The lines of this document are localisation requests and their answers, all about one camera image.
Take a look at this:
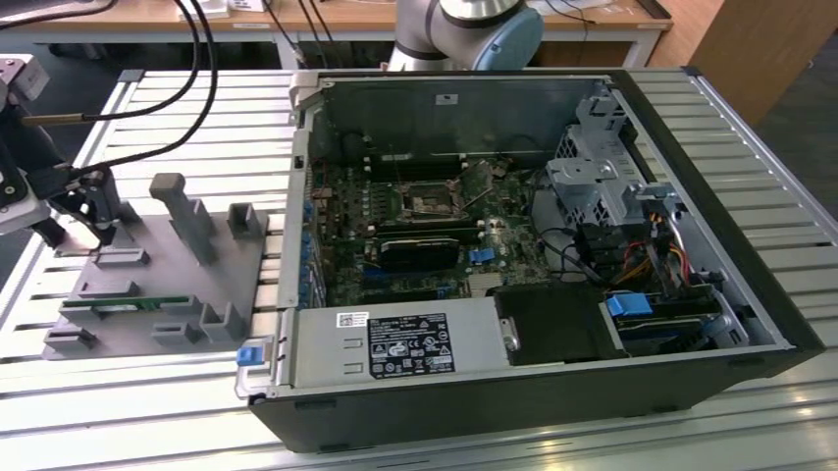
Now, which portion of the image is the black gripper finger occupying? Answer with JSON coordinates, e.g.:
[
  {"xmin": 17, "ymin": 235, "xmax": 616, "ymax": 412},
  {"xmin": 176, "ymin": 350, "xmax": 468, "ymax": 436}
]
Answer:
[
  {"xmin": 28, "ymin": 214, "xmax": 68, "ymax": 249},
  {"xmin": 48, "ymin": 165, "xmax": 122, "ymax": 249}
]

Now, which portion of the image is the black plastic shroud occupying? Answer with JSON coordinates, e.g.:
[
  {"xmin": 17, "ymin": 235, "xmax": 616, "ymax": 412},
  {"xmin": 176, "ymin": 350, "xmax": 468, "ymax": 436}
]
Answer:
[{"xmin": 489, "ymin": 284, "xmax": 631, "ymax": 368}]

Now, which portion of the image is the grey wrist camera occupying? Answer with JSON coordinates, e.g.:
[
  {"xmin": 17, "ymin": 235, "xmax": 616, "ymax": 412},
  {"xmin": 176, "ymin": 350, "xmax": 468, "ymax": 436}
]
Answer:
[{"xmin": 0, "ymin": 193, "xmax": 48, "ymax": 236}]

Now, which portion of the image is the metal socket cover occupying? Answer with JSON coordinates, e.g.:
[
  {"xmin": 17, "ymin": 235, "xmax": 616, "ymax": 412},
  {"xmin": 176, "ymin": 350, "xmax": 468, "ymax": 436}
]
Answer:
[{"xmin": 455, "ymin": 158, "xmax": 499, "ymax": 208}]

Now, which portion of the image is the black braided cable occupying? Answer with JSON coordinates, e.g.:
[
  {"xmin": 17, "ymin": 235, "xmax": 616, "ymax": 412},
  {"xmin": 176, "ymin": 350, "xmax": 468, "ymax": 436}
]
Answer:
[
  {"xmin": 62, "ymin": 0, "xmax": 220, "ymax": 173},
  {"xmin": 22, "ymin": 0, "xmax": 201, "ymax": 127}
]

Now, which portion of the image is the green RAM stick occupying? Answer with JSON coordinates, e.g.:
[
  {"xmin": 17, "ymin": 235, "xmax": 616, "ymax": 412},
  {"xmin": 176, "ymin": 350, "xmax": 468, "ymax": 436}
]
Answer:
[{"xmin": 61, "ymin": 293, "xmax": 188, "ymax": 314}]

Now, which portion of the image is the grey camera mount block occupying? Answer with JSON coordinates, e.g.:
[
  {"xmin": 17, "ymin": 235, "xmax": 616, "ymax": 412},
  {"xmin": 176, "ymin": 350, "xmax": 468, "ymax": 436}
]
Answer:
[{"xmin": 0, "ymin": 54, "xmax": 50, "ymax": 102}]

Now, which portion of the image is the black disk drive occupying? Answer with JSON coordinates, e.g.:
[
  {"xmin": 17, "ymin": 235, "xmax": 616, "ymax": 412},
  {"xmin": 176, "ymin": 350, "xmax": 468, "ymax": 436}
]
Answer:
[{"xmin": 613, "ymin": 313, "xmax": 723, "ymax": 353}]

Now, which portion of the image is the black open PC case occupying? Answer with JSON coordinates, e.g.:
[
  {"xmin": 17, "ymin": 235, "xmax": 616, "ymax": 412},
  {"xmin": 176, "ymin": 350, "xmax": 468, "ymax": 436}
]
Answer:
[{"xmin": 244, "ymin": 67, "xmax": 827, "ymax": 455}]

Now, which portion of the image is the wooden desk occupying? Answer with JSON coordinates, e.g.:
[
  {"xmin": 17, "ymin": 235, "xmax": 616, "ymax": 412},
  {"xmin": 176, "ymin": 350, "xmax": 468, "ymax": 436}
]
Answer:
[{"xmin": 0, "ymin": 0, "xmax": 675, "ymax": 70}]

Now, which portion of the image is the black graphics card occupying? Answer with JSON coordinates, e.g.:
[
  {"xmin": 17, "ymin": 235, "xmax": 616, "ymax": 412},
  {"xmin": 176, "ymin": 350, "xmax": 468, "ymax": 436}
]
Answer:
[{"xmin": 377, "ymin": 236, "xmax": 460, "ymax": 272}]

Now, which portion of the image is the silver power supply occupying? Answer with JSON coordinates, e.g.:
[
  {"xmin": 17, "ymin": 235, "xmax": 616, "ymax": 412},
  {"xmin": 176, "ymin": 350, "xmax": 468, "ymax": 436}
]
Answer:
[{"xmin": 285, "ymin": 298, "xmax": 513, "ymax": 390}]

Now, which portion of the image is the black RAM slot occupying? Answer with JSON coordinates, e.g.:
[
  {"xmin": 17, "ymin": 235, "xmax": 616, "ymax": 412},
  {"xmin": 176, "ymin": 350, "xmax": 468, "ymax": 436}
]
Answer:
[
  {"xmin": 376, "ymin": 221, "xmax": 477, "ymax": 234},
  {"xmin": 376, "ymin": 229, "xmax": 477, "ymax": 242}
]

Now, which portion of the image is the wooden cabinet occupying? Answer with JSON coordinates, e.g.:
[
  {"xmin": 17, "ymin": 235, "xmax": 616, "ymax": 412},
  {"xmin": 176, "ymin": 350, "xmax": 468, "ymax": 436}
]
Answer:
[{"xmin": 644, "ymin": 0, "xmax": 838, "ymax": 127}]

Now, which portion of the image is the green motherboard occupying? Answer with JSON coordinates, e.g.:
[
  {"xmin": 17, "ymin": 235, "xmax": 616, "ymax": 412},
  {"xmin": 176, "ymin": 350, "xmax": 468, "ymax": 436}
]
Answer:
[{"xmin": 304, "ymin": 156, "xmax": 565, "ymax": 308}]

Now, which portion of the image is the silver chipset heatsink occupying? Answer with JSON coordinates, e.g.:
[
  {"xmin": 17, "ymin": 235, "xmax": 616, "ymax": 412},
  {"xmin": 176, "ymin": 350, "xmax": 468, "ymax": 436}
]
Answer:
[{"xmin": 465, "ymin": 273, "xmax": 507, "ymax": 296}]

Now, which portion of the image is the yellow wire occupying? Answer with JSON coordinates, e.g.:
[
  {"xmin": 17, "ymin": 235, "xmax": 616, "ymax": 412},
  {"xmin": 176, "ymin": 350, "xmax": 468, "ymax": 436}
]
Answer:
[{"xmin": 617, "ymin": 254, "xmax": 657, "ymax": 286}]

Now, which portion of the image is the CPU socket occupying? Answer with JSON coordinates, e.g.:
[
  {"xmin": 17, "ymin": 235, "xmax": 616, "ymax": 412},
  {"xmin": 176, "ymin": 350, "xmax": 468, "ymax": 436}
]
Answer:
[{"xmin": 397, "ymin": 181, "xmax": 469, "ymax": 220}]

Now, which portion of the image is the grey plastic parts rack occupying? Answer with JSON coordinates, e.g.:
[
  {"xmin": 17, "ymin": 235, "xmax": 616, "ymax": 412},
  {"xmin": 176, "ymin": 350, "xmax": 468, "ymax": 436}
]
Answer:
[{"xmin": 38, "ymin": 172, "xmax": 270, "ymax": 362}]

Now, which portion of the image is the silver drive cage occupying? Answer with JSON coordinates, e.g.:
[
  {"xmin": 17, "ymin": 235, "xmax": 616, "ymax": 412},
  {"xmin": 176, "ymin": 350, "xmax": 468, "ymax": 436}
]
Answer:
[{"xmin": 544, "ymin": 95, "xmax": 641, "ymax": 233}]

